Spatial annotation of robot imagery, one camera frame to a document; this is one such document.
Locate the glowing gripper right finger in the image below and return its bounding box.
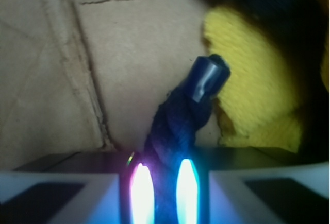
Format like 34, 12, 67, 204
176, 148, 329, 223

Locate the yellow cloth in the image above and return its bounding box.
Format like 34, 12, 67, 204
204, 0, 329, 157

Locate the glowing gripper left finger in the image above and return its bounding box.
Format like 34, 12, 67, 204
1, 152, 155, 223

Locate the brown paper bag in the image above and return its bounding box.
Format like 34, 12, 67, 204
1, 0, 209, 170

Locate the dark blue twisted rope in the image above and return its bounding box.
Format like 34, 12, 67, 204
143, 0, 330, 224

